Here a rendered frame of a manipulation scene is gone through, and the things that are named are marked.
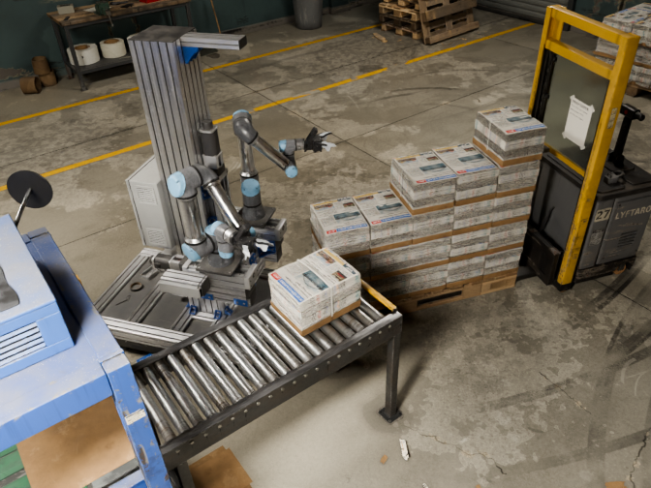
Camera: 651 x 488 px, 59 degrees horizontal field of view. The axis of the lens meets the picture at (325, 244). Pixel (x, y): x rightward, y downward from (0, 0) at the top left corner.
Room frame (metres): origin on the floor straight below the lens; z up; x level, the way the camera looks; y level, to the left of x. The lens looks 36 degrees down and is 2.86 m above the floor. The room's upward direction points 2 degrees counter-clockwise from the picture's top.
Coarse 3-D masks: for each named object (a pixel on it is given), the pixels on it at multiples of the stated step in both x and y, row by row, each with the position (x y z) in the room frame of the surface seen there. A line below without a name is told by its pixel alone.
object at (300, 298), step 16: (272, 272) 2.27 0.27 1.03; (288, 272) 2.26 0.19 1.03; (304, 272) 2.26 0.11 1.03; (272, 288) 2.25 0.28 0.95; (288, 288) 2.15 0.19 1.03; (304, 288) 2.14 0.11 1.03; (320, 288) 2.14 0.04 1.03; (288, 304) 2.13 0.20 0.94; (304, 304) 2.04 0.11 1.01; (320, 304) 2.10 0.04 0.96; (304, 320) 2.05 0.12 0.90; (320, 320) 2.10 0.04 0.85
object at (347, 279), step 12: (324, 252) 2.42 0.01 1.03; (312, 264) 2.32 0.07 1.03; (324, 264) 2.32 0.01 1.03; (336, 264) 2.31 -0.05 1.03; (348, 264) 2.31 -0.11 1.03; (336, 276) 2.22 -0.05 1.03; (348, 276) 2.22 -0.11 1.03; (336, 288) 2.16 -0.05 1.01; (348, 288) 2.20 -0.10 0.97; (360, 288) 2.24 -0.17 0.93; (336, 300) 2.16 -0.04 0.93; (348, 300) 2.21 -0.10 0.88
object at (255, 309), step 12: (264, 300) 2.32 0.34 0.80; (240, 312) 2.24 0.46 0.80; (252, 312) 2.24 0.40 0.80; (216, 324) 2.15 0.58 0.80; (228, 324) 2.15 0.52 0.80; (192, 336) 2.08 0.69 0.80; (204, 336) 2.07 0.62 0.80; (228, 336) 2.14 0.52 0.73; (168, 348) 2.00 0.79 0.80; (180, 348) 2.00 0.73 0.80; (204, 348) 2.06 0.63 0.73; (144, 360) 1.93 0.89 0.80; (156, 360) 1.92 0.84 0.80; (180, 360) 1.99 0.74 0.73; (156, 372) 1.91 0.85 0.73; (144, 384) 1.87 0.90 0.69
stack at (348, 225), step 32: (384, 192) 3.33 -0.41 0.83; (320, 224) 2.99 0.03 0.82; (352, 224) 2.97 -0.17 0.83; (384, 224) 2.97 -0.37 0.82; (416, 224) 3.03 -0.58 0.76; (448, 224) 3.10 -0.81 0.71; (480, 224) 3.16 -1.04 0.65; (384, 256) 2.97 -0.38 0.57; (416, 256) 3.03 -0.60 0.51; (448, 256) 3.10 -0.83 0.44; (480, 256) 3.18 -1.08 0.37; (384, 288) 2.98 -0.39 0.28; (416, 288) 3.04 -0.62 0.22
